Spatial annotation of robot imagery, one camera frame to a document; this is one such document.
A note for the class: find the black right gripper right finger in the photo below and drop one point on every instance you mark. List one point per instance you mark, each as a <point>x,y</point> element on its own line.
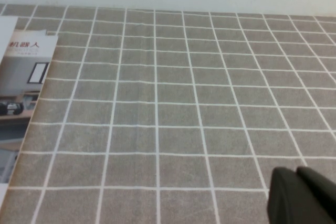
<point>324,195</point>

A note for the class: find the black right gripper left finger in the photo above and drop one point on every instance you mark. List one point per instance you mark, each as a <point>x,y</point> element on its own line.
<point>291,200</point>

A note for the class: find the gray white-grid tablecloth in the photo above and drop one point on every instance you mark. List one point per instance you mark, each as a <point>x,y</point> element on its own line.
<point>183,103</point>

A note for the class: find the robotics brochure with red title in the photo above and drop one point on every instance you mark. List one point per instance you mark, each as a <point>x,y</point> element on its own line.
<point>21,77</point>

